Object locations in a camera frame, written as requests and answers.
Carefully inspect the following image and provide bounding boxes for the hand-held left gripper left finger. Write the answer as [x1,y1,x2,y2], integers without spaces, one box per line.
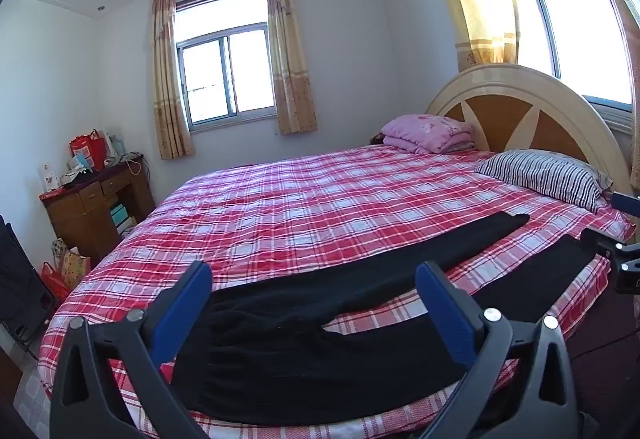
[50,260,216,439]

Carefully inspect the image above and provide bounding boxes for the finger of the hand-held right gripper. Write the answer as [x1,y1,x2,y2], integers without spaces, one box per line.
[611,191,640,216]
[581,228,628,265]

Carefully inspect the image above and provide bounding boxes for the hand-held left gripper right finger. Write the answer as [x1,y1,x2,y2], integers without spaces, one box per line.
[415,260,581,439]

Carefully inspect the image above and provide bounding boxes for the black pants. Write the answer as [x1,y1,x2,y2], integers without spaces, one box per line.
[175,213,608,426]

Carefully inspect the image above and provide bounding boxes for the striped pillow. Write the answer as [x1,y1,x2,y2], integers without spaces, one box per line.
[474,149,613,214]

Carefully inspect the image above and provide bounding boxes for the teal boxes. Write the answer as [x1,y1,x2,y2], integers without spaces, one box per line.
[110,201,137,236]

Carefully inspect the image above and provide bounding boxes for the yellow gift bag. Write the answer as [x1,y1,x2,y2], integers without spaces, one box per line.
[61,249,92,291]

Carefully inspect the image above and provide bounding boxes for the red plastic bag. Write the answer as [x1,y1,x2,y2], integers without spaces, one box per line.
[40,261,71,302]

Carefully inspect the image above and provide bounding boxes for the wooden desk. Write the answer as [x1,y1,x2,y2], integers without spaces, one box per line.
[40,164,157,265]

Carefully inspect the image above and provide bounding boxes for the cream and wood headboard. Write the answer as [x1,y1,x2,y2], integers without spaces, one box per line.
[425,64,633,192]

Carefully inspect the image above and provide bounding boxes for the red plaid bed sheet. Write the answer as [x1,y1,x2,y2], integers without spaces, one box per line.
[37,144,636,439]

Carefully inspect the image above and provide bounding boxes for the black suitcase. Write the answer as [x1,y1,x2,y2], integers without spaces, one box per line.
[0,214,57,346]

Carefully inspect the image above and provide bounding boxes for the pink folded blanket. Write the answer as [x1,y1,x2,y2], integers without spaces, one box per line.
[381,114,476,154]

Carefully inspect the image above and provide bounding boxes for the red gift bag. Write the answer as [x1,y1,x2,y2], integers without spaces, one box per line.
[69,129,107,172]

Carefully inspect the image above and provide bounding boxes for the white picture box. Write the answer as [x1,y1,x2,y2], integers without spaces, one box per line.
[37,162,56,192]

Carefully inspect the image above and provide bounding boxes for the large bedside window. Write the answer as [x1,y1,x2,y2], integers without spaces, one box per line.
[505,0,640,110]

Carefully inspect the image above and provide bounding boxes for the beige patterned curtain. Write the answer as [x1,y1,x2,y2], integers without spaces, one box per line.
[150,0,195,160]
[265,0,318,136]

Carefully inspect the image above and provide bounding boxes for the sliding window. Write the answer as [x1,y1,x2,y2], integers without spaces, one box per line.
[174,0,277,128]

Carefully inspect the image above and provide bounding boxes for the white charging cable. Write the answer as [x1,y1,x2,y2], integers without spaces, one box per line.
[125,151,151,178]

